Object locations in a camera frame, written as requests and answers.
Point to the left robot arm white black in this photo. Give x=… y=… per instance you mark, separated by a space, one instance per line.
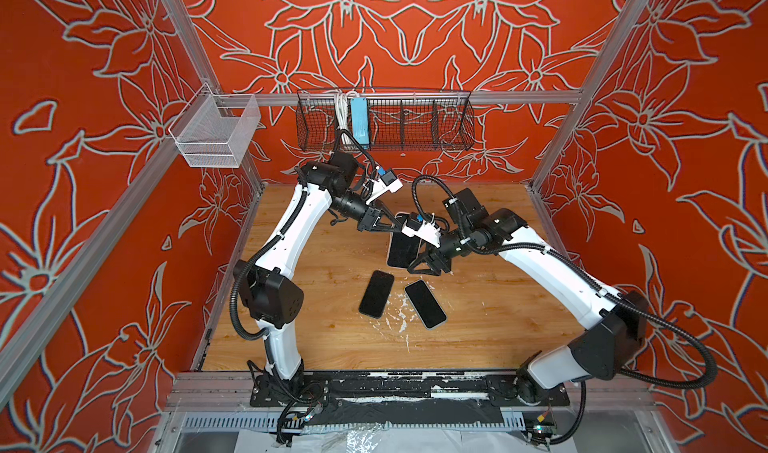
x=265 y=302

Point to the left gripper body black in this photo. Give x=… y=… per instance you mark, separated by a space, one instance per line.
x=370 y=213

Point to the black wire wall basket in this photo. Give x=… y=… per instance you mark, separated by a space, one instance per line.
x=400 y=120

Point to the blue box in basket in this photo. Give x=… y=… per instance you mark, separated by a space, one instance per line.
x=360 y=120

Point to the small green circuit board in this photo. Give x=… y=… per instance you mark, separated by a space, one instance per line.
x=539 y=430

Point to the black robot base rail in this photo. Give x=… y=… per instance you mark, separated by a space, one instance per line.
x=405 y=397

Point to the left black smartphone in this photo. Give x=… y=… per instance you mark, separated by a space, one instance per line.
x=375 y=297

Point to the white mesh wall basket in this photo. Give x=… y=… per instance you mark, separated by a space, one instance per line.
x=210 y=133

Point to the phone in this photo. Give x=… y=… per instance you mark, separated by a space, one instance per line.
x=403 y=250

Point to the black smartphone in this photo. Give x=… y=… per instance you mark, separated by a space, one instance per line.
x=424 y=302
x=375 y=297

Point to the middle black smartphone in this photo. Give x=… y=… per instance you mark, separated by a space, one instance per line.
x=424 y=302

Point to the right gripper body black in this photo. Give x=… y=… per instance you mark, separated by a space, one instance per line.
x=439 y=256

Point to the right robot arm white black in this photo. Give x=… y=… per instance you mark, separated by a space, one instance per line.
x=613 y=323

